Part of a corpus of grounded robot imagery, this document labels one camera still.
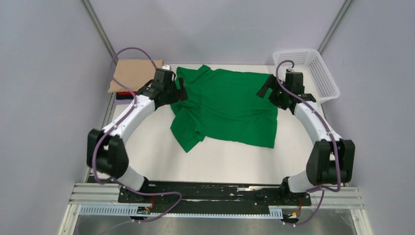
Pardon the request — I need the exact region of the green t shirt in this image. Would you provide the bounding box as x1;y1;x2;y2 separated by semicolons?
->
170;65;278;152

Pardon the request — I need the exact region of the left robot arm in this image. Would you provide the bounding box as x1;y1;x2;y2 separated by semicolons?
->
87;65;188;202

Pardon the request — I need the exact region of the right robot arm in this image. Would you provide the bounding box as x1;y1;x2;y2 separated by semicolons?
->
257;70;355;205

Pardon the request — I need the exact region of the white plastic basket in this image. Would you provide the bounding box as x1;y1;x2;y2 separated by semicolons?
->
273;48;340;103

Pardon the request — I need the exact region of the folded beige t shirt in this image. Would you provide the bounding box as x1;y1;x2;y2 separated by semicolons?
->
113;59;155;92

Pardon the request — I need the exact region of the folded red t shirt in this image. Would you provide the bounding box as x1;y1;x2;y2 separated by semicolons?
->
117;92;132;96

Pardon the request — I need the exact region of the folded black t shirt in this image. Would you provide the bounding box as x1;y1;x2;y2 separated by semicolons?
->
116;94;136;99

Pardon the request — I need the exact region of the right corner metal strip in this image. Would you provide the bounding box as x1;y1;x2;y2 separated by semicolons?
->
318;0;354;55

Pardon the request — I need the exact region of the corner metal strip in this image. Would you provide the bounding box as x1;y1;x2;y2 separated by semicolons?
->
80;0;118;65
318;0;354;55

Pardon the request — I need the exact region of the left corner metal strip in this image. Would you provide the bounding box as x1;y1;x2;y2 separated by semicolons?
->
80;0;118;65

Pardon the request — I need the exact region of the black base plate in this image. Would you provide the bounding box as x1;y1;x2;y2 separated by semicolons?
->
118;181;311;215

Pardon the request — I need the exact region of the white slotted cable duct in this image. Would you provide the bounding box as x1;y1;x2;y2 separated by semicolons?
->
78;205;283;220

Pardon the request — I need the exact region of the aluminium frame rail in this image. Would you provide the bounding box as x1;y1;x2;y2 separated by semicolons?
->
68;183;365;210

